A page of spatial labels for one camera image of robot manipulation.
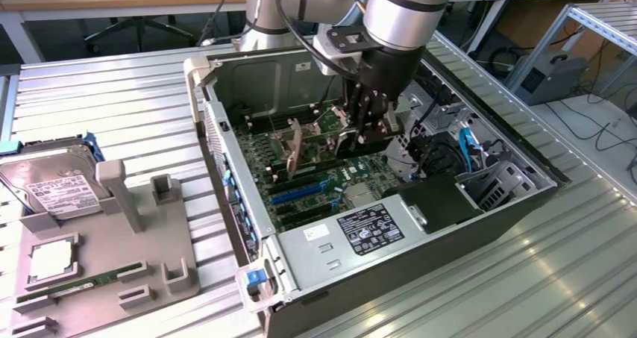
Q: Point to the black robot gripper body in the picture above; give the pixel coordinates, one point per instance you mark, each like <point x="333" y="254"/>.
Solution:
<point x="390" y="71"/>

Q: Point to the black graphics card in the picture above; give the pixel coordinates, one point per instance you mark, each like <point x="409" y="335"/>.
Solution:
<point x="362" y="149"/>

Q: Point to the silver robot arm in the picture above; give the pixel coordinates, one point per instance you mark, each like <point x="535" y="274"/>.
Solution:
<point x="402" y="13"/>

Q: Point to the metal socket cover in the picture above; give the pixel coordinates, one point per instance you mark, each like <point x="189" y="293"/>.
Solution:
<point x="327" y="119"/>

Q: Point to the metal drive cage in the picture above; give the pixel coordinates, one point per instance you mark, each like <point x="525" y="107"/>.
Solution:
<point x="427" y="114"/>

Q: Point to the CPU socket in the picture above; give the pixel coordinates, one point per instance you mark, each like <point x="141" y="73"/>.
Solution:
<point x="315" y="148"/>

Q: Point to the green motherboard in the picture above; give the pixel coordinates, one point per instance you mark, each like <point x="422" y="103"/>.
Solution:
<point x="358" y="174"/>

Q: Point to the thin socket locking lever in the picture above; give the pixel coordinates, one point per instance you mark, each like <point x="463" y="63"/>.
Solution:
<point x="273" y="125"/>

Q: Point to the installed RAM stick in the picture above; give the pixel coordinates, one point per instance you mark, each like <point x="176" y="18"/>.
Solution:
<point x="318" y="168"/>

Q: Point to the silver chipset heatsink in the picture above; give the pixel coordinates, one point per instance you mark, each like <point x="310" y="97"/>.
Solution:
<point x="358" y="195"/>

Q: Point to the blue expansion slot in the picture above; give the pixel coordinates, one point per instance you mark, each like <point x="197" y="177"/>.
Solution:
<point x="298" y="193"/>

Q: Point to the black stand pole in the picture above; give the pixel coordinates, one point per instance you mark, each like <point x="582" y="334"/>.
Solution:
<point x="497" y="15"/>

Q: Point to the metal disk bay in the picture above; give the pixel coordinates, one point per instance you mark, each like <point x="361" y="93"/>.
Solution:
<point x="502" y="183"/>

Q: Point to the gray box device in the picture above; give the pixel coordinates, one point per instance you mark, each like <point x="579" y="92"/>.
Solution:
<point x="551" y="77"/>

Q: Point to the gray power supply unit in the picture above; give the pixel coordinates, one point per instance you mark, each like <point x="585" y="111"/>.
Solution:
<point x="338" y="248"/>

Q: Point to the open black PC case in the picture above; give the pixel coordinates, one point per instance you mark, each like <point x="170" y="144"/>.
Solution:
<point x="497" y="222"/>

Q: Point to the black office chair base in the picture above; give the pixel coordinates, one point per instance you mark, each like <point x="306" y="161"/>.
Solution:
<point x="138" y="26"/>

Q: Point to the gray case foot blue latch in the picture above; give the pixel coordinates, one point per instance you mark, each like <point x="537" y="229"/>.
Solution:
<point x="250" y="289"/>

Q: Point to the gray parts rack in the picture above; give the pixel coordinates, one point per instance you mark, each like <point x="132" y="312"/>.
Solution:
<point x="98" y="248"/>

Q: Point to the hard disk with blue carrier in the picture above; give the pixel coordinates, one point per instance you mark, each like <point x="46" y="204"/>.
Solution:
<point x="54" y="188"/>

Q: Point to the green RAM stick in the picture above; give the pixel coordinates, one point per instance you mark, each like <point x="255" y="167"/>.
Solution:
<point x="84" y="283"/>

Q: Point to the silver CPU chip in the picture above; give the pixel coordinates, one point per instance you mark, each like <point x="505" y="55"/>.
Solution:
<point x="49" y="259"/>

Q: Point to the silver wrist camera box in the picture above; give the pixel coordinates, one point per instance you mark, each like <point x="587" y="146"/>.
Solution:
<point x="342" y="60"/>

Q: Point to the aluminium frame table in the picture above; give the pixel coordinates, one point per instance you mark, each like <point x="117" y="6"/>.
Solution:
<point x="597" y="17"/>

